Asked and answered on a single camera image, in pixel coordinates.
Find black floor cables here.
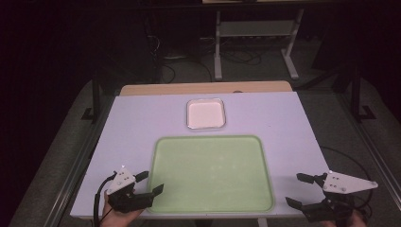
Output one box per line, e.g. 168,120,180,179
219,46,263,66

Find aluminium frame rail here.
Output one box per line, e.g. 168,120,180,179
43,94,118,227
333,93,401,203

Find person's left hand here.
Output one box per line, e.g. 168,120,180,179
99,190,145,227

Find white table board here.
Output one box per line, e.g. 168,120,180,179
69,91,332,220

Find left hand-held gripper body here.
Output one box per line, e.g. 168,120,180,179
106,166,153,214

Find person's right hand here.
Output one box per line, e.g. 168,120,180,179
321,209,369,227

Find small white tray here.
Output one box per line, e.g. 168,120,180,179
185,96,228,131

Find large green tray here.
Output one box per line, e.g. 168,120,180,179
147,134,276,215

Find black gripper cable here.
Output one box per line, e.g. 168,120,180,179
319,145,375,219
93,170,118,227

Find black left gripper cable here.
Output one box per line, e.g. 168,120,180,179
93,170,118,227

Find wooden table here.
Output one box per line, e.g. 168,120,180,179
119,79,294,96

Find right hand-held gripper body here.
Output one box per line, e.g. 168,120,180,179
302,169,379,223

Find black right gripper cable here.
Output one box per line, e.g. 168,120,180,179
319,145,375,219

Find black metal stand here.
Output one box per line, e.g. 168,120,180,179
80,70,102,125
350,66,378,123

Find white metal desk frame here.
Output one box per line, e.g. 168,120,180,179
213,9,305,82

